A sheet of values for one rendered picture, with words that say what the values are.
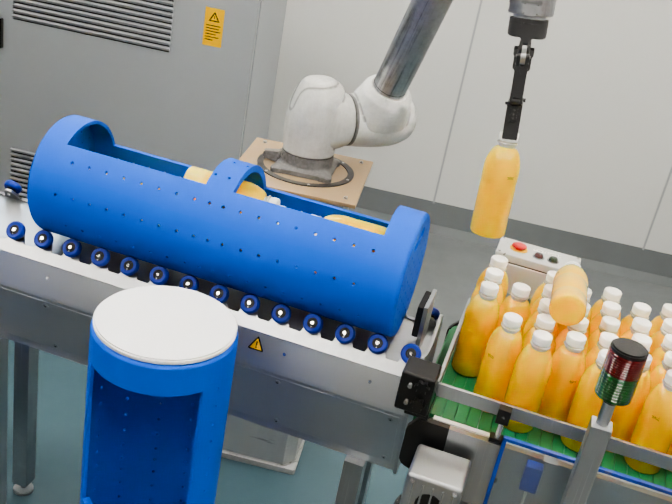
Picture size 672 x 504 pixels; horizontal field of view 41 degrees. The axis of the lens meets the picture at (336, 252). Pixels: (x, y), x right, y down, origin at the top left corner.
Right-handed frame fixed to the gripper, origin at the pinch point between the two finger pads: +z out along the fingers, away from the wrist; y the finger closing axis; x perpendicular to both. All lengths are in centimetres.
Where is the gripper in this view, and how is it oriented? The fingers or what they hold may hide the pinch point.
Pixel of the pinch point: (512, 120)
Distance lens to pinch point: 187.0
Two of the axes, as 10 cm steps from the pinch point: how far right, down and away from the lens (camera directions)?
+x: 9.7, 1.6, -1.6
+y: -2.1, 3.0, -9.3
